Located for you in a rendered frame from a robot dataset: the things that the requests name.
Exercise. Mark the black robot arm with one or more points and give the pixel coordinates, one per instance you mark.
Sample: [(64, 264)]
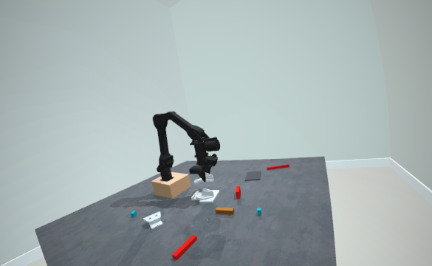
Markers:
[(200, 140)]

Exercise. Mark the orange rectangular bar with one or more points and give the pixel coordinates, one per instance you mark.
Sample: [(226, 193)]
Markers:
[(225, 211)]

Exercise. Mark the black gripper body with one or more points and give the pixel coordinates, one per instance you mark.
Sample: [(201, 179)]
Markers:
[(199, 168)]

